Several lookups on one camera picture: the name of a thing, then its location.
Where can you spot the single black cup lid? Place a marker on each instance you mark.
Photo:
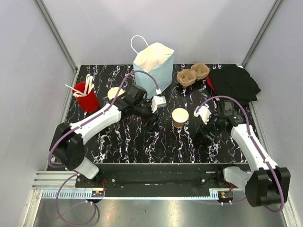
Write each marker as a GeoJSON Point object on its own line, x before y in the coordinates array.
{"type": "Point", "coordinates": [201, 140]}

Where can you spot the stack of pulp cup carriers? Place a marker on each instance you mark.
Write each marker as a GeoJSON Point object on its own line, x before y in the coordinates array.
{"type": "Point", "coordinates": [188, 77]}

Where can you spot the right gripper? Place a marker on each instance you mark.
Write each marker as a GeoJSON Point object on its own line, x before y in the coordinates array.
{"type": "Point", "coordinates": [209, 136]}

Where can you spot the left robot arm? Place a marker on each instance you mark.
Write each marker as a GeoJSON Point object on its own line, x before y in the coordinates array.
{"type": "Point", "coordinates": [69, 139]}

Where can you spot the red cup with stirrers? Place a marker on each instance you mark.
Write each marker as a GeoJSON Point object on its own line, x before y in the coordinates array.
{"type": "Point", "coordinates": [84, 94]}

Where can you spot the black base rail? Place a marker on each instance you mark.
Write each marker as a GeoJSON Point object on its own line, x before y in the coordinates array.
{"type": "Point", "coordinates": [157, 181]}

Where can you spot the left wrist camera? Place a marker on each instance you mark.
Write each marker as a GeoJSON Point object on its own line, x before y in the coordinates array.
{"type": "Point", "coordinates": [158, 102]}

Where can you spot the single brown paper cup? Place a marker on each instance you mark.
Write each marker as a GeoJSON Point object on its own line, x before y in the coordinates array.
{"type": "Point", "coordinates": [179, 117]}

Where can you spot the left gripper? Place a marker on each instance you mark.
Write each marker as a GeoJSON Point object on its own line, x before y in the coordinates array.
{"type": "Point", "coordinates": [153, 125]}

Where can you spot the stack of paper cups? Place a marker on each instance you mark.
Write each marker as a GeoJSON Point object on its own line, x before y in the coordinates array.
{"type": "Point", "coordinates": [113, 91]}

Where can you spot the black cloth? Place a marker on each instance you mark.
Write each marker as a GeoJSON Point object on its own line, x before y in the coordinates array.
{"type": "Point", "coordinates": [235, 82]}

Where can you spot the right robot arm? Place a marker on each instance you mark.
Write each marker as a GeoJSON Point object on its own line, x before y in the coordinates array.
{"type": "Point", "coordinates": [266, 184]}

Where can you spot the light blue paper bag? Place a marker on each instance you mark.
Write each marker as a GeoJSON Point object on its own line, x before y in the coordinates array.
{"type": "Point", "coordinates": [153, 67]}

